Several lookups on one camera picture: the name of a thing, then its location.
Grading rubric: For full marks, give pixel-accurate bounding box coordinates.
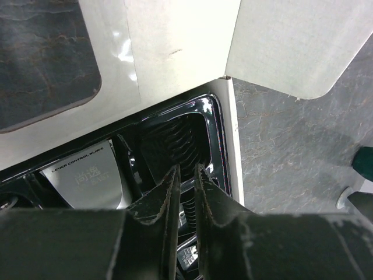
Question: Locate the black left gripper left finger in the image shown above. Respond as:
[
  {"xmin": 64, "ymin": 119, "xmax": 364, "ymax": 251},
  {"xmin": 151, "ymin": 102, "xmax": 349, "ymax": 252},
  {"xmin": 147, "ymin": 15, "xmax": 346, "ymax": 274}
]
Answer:
[{"xmin": 1, "ymin": 165, "xmax": 181, "ymax": 279}]

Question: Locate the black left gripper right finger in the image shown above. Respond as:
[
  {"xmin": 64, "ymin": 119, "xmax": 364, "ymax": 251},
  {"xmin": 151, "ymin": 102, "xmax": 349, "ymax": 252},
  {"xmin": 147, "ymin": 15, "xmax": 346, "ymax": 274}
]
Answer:
[{"xmin": 195, "ymin": 164, "xmax": 372, "ymax": 279}]

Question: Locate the black comb guard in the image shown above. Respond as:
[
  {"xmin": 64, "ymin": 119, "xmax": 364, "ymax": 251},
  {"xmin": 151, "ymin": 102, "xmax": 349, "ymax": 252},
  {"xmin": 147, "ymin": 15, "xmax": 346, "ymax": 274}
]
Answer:
[
  {"xmin": 140, "ymin": 114, "xmax": 210, "ymax": 183},
  {"xmin": 176, "ymin": 199, "xmax": 199, "ymax": 279}
]

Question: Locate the silver black hair clipper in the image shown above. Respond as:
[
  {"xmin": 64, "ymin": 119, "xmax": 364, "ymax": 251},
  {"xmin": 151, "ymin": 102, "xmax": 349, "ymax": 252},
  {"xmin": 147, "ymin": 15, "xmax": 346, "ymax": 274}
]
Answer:
[{"xmin": 41, "ymin": 140, "xmax": 132, "ymax": 209}]

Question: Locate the white cardboard clipper box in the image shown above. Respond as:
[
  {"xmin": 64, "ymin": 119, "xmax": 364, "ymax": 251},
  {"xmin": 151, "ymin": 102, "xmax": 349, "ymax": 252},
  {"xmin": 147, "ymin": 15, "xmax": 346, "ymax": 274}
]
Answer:
[{"xmin": 0, "ymin": 0, "xmax": 371, "ymax": 205}]

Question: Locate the clear plastic measuring cup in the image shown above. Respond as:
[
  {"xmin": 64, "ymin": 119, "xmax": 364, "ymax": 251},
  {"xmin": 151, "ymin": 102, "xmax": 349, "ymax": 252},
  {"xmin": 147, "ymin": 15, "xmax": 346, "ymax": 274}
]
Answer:
[{"xmin": 336, "ymin": 187, "xmax": 354, "ymax": 209}]

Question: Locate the black plastic box tray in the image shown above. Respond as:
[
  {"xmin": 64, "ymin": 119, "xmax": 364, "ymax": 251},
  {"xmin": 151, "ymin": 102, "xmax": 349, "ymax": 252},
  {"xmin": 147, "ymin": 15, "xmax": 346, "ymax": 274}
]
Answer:
[{"xmin": 1, "ymin": 92, "xmax": 230, "ymax": 211}]

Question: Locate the green ceramic mug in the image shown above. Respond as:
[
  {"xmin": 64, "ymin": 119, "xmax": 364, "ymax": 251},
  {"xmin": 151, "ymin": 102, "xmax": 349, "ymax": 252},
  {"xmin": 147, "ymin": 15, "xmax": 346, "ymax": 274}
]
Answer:
[{"xmin": 351, "ymin": 146, "xmax": 373, "ymax": 181}]

